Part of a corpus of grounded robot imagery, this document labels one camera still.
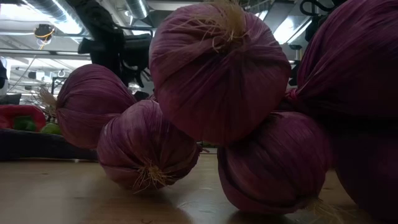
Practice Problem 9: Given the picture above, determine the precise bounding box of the short silver round duct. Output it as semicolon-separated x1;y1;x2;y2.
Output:
126;0;150;20

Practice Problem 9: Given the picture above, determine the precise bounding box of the long silver spiral duct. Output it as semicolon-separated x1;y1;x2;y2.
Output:
21;0;90;37

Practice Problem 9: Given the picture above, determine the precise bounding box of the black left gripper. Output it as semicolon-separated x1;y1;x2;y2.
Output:
77;33;153;88

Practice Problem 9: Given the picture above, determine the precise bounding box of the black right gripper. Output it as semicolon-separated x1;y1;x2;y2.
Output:
289;60;300;87

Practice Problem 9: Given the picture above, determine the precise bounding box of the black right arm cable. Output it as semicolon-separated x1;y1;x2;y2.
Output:
299;0;332;17

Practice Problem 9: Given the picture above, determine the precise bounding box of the red bell pepper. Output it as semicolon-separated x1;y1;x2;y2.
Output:
0;105;47;132

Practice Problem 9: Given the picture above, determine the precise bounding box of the black metal rack frame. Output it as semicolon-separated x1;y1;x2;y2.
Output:
50;76;68;96

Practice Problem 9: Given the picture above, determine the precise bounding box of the black ceiling cable reel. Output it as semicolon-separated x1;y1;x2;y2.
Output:
33;24;56;50

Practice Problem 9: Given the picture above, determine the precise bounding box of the black computer monitor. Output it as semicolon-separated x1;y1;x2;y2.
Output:
0;93;22;106

